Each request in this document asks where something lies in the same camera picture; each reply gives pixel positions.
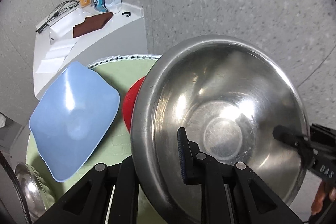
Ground brown cloth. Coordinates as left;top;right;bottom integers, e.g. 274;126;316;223
72;12;113;38

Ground green round table mat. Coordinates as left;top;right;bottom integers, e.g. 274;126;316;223
25;53;169;224

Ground blue square plate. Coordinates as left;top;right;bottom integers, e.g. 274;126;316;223
29;61;120;182

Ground white sink counter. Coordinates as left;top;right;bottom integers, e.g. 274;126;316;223
33;2;147;100

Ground black cable near camera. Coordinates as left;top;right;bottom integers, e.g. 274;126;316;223
0;151;32;224

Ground large steel bowl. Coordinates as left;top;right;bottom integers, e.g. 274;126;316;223
131;35;309;223

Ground red bowl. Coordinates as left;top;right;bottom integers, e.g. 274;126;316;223
122;76;145;133

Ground person's hand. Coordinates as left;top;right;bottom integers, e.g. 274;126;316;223
311;181;336;215

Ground black hook on counter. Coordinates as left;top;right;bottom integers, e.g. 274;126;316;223
122;11;131;17

